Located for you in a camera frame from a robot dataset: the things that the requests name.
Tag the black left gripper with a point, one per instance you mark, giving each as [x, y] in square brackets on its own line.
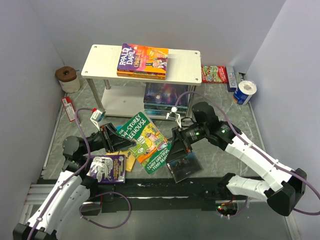
[113, 141]

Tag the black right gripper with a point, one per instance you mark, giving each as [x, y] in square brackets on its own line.
[178, 144]

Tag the green 104-Storey Treehouse book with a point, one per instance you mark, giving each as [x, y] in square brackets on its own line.
[152, 147]

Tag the orange Treehouse book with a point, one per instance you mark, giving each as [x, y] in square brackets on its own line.
[140, 75]

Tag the Charlie Chocolate Factory book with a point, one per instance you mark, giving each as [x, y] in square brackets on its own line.
[143, 59]

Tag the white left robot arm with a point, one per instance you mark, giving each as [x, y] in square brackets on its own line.
[73, 187]

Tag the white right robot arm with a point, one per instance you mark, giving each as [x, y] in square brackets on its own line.
[280, 186]

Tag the stack of dark books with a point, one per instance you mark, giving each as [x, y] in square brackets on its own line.
[159, 98]

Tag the dark Wuthering Heights book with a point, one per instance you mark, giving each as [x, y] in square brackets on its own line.
[184, 167]

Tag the yellow book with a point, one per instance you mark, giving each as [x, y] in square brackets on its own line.
[129, 159]

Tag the purple comic book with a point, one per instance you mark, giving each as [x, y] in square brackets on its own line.
[110, 169]

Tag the white two-tier shelf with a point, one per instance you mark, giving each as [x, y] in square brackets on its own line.
[123, 96]

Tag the red small box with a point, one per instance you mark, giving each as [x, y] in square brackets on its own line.
[69, 108]

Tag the brown twine spool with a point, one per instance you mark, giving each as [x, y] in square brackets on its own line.
[67, 77]

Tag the red game box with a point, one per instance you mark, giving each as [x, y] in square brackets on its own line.
[211, 74]

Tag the blue white box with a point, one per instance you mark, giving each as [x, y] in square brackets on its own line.
[231, 77]

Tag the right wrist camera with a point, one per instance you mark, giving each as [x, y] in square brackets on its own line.
[173, 115]

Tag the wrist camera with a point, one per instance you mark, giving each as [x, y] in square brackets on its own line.
[97, 116]
[173, 115]

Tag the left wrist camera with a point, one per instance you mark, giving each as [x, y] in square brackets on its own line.
[97, 116]

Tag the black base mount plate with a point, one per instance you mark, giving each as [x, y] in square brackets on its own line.
[152, 194]

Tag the aluminium rail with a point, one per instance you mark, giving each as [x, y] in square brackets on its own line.
[37, 193]

